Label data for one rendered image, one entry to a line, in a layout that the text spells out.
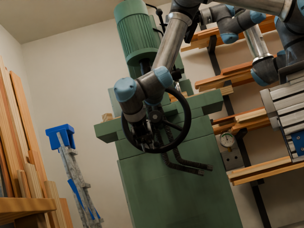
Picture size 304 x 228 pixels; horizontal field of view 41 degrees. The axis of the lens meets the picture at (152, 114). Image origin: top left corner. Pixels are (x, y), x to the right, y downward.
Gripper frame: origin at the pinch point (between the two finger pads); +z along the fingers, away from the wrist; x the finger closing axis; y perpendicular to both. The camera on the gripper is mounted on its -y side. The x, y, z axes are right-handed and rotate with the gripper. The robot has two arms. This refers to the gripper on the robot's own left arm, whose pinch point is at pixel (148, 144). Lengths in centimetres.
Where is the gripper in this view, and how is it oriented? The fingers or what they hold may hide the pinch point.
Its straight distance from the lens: 157.4
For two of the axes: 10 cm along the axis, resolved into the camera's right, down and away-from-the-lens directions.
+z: 2.3, 6.5, 7.2
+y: 1.6, 7.1, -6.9
